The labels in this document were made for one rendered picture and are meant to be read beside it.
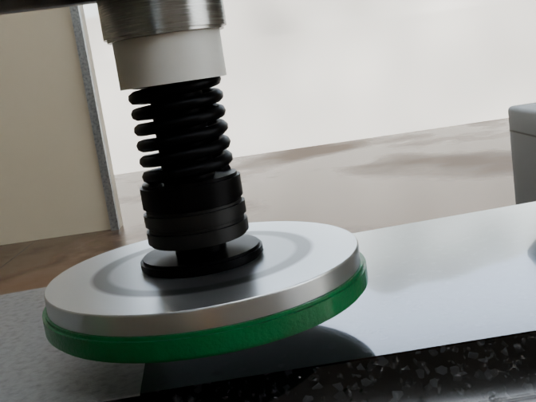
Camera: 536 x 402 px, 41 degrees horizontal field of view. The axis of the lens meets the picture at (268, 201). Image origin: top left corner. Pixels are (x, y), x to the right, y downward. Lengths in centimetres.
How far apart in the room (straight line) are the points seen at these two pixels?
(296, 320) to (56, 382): 17
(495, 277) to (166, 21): 31
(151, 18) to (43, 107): 522
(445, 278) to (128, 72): 29
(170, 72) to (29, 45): 523
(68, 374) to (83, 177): 515
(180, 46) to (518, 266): 32
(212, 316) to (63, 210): 533
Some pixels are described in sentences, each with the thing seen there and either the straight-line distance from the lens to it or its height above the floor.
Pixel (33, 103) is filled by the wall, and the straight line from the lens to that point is 568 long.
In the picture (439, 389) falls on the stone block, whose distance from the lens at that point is 45.
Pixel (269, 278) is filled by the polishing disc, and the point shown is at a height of 91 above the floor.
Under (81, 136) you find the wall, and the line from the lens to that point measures 560.
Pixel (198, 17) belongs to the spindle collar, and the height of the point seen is 106.
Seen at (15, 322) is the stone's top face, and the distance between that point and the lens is 66.
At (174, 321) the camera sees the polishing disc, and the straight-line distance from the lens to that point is 40.
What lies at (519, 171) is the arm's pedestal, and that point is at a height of 69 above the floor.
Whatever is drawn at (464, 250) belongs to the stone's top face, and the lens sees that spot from 66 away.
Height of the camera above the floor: 103
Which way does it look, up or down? 10 degrees down
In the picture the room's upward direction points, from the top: 8 degrees counter-clockwise
